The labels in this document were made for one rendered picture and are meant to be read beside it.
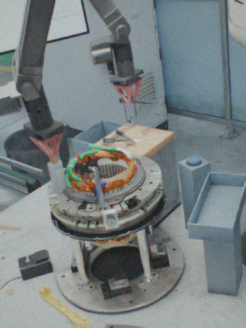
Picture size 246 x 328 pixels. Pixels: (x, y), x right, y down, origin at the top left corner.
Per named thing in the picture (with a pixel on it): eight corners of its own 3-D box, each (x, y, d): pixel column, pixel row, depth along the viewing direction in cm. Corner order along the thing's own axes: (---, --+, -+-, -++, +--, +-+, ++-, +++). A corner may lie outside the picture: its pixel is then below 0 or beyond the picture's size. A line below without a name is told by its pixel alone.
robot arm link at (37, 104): (42, 85, 120) (40, 76, 125) (13, 92, 120) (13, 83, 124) (49, 110, 124) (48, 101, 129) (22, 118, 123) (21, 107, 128)
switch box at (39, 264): (20, 269, 161) (16, 255, 159) (50, 260, 163) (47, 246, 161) (23, 281, 156) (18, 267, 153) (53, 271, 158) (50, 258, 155)
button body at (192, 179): (198, 239, 162) (191, 170, 150) (185, 228, 167) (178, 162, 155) (215, 230, 164) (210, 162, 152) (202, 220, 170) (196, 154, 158)
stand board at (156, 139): (93, 152, 168) (91, 146, 167) (128, 129, 180) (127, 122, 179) (140, 164, 156) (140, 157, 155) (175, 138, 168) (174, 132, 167)
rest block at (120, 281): (108, 282, 145) (107, 276, 144) (127, 277, 145) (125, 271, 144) (111, 291, 141) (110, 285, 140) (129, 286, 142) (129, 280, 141)
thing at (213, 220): (237, 317, 131) (232, 228, 118) (196, 311, 135) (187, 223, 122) (251, 256, 151) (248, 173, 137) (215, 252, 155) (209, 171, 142)
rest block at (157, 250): (151, 259, 150) (149, 245, 147) (148, 247, 155) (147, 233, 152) (166, 256, 150) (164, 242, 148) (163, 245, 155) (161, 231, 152)
